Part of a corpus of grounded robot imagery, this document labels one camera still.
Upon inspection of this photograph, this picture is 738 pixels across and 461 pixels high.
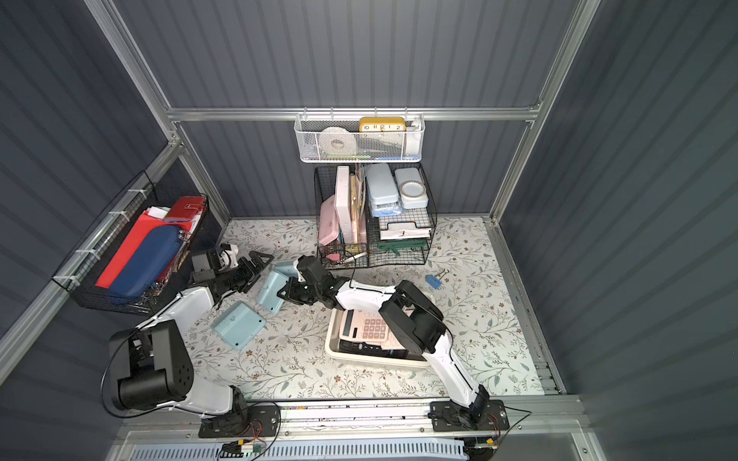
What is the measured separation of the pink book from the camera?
924 mm

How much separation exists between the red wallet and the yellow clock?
1.77 ft

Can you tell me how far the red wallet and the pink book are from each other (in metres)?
0.40

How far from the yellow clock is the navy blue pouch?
610 mm

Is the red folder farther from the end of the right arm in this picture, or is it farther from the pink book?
the pink book

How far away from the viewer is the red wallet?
0.80m

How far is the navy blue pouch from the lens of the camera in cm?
65

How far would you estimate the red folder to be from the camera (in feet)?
2.23
